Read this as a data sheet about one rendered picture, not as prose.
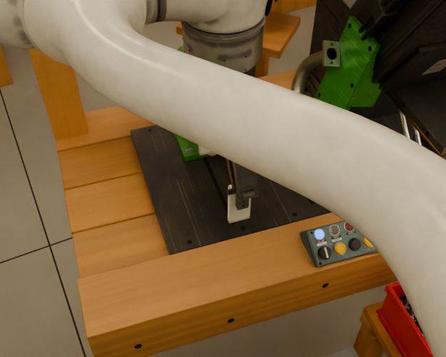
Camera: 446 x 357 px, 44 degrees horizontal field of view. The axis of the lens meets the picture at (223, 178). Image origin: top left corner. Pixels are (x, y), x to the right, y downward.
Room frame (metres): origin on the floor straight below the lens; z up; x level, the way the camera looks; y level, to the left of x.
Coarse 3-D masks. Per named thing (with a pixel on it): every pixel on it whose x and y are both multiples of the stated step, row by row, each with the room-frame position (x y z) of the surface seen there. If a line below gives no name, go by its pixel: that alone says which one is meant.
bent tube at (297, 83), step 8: (328, 40) 1.02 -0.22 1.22; (328, 48) 1.02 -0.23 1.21; (336, 48) 1.01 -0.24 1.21; (312, 56) 1.03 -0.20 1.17; (320, 56) 1.01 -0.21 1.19; (328, 56) 1.03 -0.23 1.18; (336, 56) 1.00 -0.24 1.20; (304, 64) 1.05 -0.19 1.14; (312, 64) 1.03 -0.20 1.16; (320, 64) 1.02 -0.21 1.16; (328, 64) 0.98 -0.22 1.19; (336, 64) 0.99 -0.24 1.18; (296, 72) 1.06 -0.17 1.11; (304, 72) 1.04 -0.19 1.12; (296, 80) 1.05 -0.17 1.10; (304, 80) 1.05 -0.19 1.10; (296, 88) 1.04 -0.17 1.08
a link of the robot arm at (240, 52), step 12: (264, 24) 0.52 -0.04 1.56; (192, 36) 0.50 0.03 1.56; (204, 36) 0.49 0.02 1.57; (216, 36) 0.49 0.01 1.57; (228, 36) 0.49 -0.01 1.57; (240, 36) 0.49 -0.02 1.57; (252, 36) 0.50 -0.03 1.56; (192, 48) 0.51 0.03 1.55; (204, 48) 0.50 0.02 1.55; (216, 48) 0.49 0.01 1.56; (228, 48) 0.49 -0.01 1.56; (240, 48) 0.49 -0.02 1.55; (252, 48) 0.50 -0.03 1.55; (216, 60) 0.49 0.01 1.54; (228, 60) 0.49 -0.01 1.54; (240, 60) 0.50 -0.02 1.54; (252, 60) 0.50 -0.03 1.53
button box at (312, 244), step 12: (324, 228) 0.72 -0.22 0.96; (312, 240) 0.70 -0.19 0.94; (324, 240) 0.70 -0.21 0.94; (336, 240) 0.71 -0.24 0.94; (348, 240) 0.71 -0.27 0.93; (360, 240) 0.71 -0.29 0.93; (312, 252) 0.68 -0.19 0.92; (348, 252) 0.69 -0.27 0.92; (360, 252) 0.69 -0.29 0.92; (324, 264) 0.66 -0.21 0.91
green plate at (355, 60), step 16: (352, 16) 1.03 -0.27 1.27; (352, 32) 1.01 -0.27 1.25; (352, 48) 0.98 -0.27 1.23; (368, 48) 0.94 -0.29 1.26; (352, 64) 0.96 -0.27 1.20; (368, 64) 0.92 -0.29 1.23; (336, 80) 0.98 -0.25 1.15; (352, 80) 0.94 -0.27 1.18; (368, 80) 0.94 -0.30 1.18; (320, 96) 1.00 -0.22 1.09; (336, 96) 0.96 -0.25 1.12; (352, 96) 0.92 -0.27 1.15; (368, 96) 0.94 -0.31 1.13
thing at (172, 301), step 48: (240, 240) 0.73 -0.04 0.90; (288, 240) 0.73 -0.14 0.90; (96, 288) 0.61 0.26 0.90; (144, 288) 0.61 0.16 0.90; (192, 288) 0.61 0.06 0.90; (240, 288) 0.61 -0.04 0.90; (288, 288) 0.63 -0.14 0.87; (336, 288) 0.67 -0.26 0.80; (96, 336) 0.51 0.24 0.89; (144, 336) 0.54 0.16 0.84; (192, 336) 0.57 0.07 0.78
